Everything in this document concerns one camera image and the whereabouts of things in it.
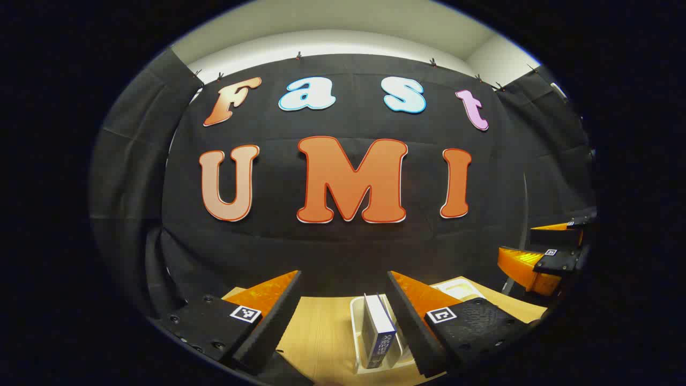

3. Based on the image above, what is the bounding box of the white bookshelf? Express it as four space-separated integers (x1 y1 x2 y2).
350 277 486 375

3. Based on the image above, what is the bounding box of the blue cover book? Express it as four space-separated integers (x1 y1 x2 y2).
362 293 398 369

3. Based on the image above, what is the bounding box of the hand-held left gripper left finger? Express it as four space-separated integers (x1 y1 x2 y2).
155 270 302 376

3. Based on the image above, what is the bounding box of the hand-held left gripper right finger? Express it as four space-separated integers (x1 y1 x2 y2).
387 271 536 378

